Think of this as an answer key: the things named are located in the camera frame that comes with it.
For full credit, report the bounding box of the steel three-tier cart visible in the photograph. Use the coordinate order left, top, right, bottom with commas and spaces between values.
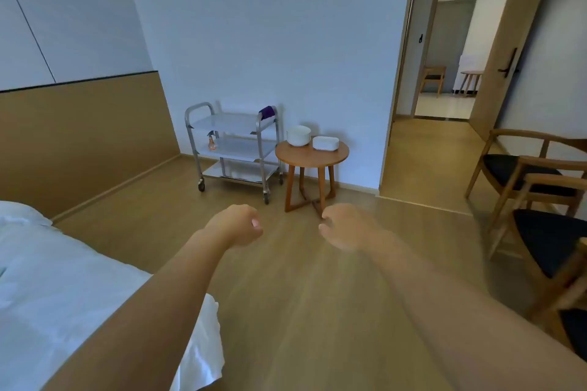
185, 101, 284, 205

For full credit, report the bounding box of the white pillow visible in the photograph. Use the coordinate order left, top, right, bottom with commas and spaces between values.
0, 200, 54, 227

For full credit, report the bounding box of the stack of white rectangular plates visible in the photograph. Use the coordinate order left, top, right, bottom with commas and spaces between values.
312, 135, 340, 152

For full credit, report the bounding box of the wooden armchair black cushion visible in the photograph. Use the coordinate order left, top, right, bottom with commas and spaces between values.
485, 155, 587, 318
548, 305, 587, 364
464, 129, 587, 222

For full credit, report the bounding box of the bed with white sheet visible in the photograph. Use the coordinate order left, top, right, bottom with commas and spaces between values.
0, 200, 226, 391

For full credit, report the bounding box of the wooden door frame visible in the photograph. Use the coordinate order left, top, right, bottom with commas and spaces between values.
410, 0, 519, 120

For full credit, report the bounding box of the person's right forearm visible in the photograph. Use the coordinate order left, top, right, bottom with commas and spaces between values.
374, 230, 587, 391

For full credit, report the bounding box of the person's left forearm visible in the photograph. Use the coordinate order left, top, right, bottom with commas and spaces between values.
43, 228, 230, 391

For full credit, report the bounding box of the person's right hand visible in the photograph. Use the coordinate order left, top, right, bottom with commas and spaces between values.
319, 203, 391, 254

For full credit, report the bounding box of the stack of white round plates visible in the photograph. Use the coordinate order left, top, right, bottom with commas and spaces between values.
286, 125, 312, 147

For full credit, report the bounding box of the small wooden table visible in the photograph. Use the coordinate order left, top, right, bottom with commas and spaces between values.
458, 70, 485, 97

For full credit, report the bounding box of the small wooden chair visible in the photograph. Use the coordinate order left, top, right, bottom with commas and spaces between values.
419, 66, 447, 98

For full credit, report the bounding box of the wooden door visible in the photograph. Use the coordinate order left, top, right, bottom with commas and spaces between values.
468, 0, 558, 142

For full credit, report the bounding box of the round wooden side table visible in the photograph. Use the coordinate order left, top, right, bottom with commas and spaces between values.
275, 139, 350, 214

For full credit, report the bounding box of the person's left hand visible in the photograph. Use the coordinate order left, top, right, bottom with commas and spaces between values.
204, 204, 265, 249

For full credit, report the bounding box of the black door handle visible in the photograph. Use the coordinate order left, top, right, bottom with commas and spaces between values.
498, 47, 518, 79

